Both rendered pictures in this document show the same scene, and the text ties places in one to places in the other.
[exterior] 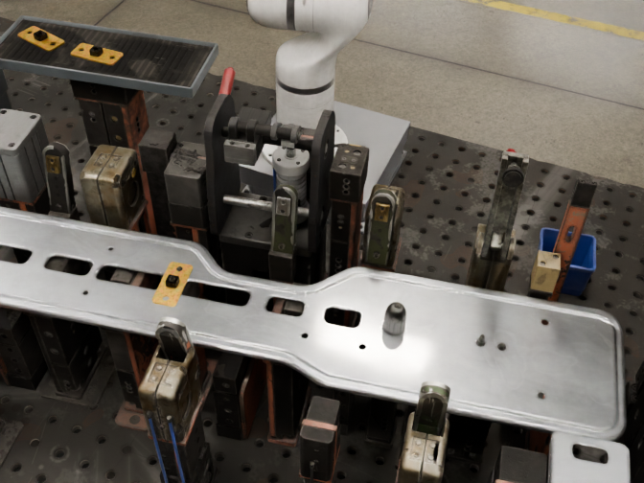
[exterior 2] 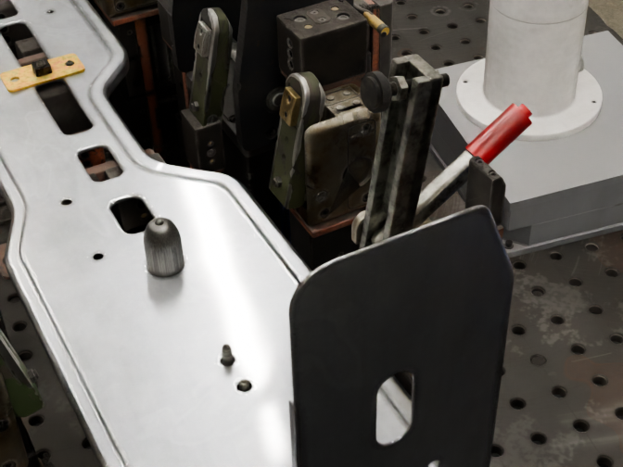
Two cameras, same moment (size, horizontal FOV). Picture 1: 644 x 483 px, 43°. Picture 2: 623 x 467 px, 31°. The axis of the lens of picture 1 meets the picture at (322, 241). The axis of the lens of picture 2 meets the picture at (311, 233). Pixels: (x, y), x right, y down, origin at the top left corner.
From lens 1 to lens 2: 0.89 m
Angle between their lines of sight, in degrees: 37
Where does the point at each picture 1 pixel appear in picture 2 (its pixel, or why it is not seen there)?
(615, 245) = not seen: outside the picture
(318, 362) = (31, 235)
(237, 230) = not seen: hidden behind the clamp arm
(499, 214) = (391, 180)
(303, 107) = (504, 12)
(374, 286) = (220, 210)
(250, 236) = not seen: hidden behind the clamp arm
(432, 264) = (549, 354)
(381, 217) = (288, 115)
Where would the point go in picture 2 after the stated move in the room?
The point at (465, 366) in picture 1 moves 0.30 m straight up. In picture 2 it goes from (163, 367) to (108, 28)
